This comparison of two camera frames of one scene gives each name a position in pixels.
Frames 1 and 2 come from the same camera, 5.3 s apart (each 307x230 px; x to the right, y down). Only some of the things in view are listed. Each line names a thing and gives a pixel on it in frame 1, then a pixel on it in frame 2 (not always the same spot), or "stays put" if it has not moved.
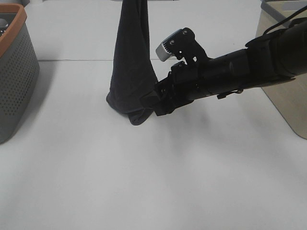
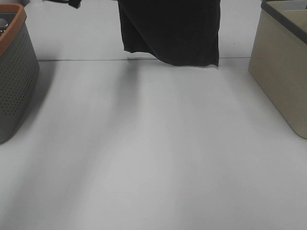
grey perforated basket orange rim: [19, 67] stays put
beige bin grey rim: [289, 97] stays put
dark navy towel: [133, 78] to [183, 32]
